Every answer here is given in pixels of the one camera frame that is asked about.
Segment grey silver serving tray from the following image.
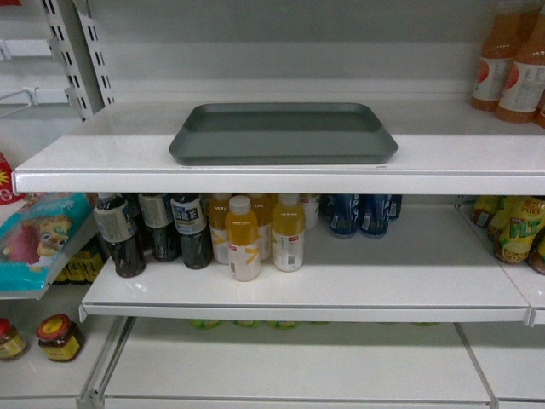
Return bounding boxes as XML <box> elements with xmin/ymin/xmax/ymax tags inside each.
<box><xmin>169</xmin><ymin>102</ymin><xmax>398</xmax><ymax>166</ymax></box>

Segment yellow juice bottle right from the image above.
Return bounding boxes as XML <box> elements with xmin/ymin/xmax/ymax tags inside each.
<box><xmin>272</xmin><ymin>193</ymin><xmax>305</xmax><ymax>272</ymax></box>

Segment yellow juice bottle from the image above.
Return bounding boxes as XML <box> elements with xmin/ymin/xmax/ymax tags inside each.
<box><xmin>272</xmin><ymin>193</ymin><xmax>305</xmax><ymax>272</ymax></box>
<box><xmin>208</xmin><ymin>193</ymin><xmax>232</xmax><ymax>264</ymax></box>
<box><xmin>225</xmin><ymin>195</ymin><xmax>261</xmax><ymax>282</ymax></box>

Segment yellow juice bottle front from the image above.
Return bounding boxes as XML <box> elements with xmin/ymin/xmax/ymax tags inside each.
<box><xmin>225</xmin><ymin>195</ymin><xmax>261</xmax><ymax>282</ymax></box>

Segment yellow juice bottle back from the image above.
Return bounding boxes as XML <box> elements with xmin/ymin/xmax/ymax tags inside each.
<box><xmin>208</xmin><ymin>193</ymin><xmax>232</xmax><ymax>264</ymax></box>

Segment blue drink bottle left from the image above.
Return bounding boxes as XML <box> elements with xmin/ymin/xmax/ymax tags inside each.
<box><xmin>329</xmin><ymin>193</ymin><xmax>359</xmax><ymax>239</ymax></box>

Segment blue drink bottle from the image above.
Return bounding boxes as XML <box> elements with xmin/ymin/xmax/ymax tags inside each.
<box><xmin>329</xmin><ymin>193</ymin><xmax>359</xmax><ymax>239</ymax></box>
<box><xmin>359</xmin><ymin>194</ymin><xmax>391</xmax><ymax>239</ymax></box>

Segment dark tea bottle right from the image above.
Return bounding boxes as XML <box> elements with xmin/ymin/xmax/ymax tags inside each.
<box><xmin>170</xmin><ymin>193</ymin><xmax>213</xmax><ymax>269</ymax></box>

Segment dark tea bottle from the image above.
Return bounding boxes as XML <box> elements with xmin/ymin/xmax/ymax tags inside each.
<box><xmin>94</xmin><ymin>193</ymin><xmax>146</xmax><ymax>278</ymax></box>
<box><xmin>170</xmin><ymin>193</ymin><xmax>213</xmax><ymax>269</ymax></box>
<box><xmin>138</xmin><ymin>193</ymin><xmax>181</xmax><ymax>262</ymax></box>

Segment blue drink bottle right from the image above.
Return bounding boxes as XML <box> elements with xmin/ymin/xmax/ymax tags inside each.
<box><xmin>359</xmin><ymin>194</ymin><xmax>391</xmax><ymax>239</ymax></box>

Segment dark tea bottle middle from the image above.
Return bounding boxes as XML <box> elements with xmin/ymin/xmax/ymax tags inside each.
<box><xmin>138</xmin><ymin>193</ymin><xmax>181</xmax><ymax>262</ymax></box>

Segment dark tea bottle left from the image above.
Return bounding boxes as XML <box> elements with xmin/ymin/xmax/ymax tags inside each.
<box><xmin>94</xmin><ymin>193</ymin><xmax>146</xmax><ymax>278</ymax></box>

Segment white lower shelf board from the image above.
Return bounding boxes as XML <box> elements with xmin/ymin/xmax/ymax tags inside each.
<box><xmin>79</xmin><ymin>204</ymin><xmax>530</xmax><ymax>322</ymax></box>

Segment white shelf board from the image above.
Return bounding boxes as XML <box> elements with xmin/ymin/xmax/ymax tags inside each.
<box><xmin>13</xmin><ymin>101</ymin><xmax>544</xmax><ymax>195</ymax></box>
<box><xmin>79</xmin><ymin>204</ymin><xmax>530</xmax><ymax>322</ymax></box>

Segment white upper shelf board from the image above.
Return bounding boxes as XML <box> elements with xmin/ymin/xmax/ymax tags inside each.
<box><xmin>13</xmin><ymin>101</ymin><xmax>544</xmax><ymax>195</ymax></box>

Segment teal snack bag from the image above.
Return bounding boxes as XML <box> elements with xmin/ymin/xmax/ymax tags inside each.
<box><xmin>1</xmin><ymin>193</ymin><xmax>97</xmax><ymax>293</ymax></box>

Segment yellow lemon tea pack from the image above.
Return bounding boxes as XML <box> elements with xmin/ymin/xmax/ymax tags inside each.
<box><xmin>494</xmin><ymin>195</ymin><xmax>544</xmax><ymax>264</ymax></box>

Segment white slotted shelf upright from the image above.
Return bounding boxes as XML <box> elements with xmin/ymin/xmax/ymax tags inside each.
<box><xmin>42</xmin><ymin>0</ymin><xmax>115</xmax><ymax>121</ymax></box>

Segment red lid sauce jar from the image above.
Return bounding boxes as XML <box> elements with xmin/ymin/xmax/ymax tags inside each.
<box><xmin>36</xmin><ymin>314</ymin><xmax>85</xmax><ymax>362</ymax></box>

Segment orange juice bottle right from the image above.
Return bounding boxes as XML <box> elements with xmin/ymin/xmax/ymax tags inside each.
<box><xmin>495</xmin><ymin>8</ymin><xmax>544</xmax><ymax>124</ymax></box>

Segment orange juice bottle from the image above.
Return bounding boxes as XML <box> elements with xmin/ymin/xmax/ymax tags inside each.
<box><xmin>471</xmin><ymin>1</ymin><xmax>522</xmax><ymax>112</ymax></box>
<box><xmin>495</xmin><ymin>8</ymin><xmax>544</xmax><ymax>124</ymax></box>

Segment orange juice bottle left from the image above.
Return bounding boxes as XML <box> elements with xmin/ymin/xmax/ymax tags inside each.
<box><xmin>471</xmin><ymin>1</ymin><xmax>522</xmax><ymax>112</ymax></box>

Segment sauce jar far left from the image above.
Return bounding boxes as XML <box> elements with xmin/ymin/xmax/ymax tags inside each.
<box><xmin>1</xmin><ymin>318</ymin><xmax>27</xmax><ymax>361</ymax></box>

